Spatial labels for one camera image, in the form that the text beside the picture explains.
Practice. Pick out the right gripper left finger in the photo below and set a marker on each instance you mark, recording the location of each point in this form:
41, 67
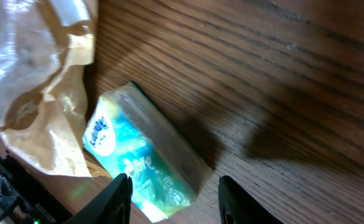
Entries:
111, 206

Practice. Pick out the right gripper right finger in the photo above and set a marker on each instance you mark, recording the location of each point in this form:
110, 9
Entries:
237, 206

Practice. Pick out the small teal white packet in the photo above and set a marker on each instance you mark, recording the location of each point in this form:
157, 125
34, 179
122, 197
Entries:
128, 135

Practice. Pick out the clear brown bread bag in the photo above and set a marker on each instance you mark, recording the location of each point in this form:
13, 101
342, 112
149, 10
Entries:
44, 49

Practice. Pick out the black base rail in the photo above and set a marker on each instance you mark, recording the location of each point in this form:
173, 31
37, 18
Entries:
23, 199

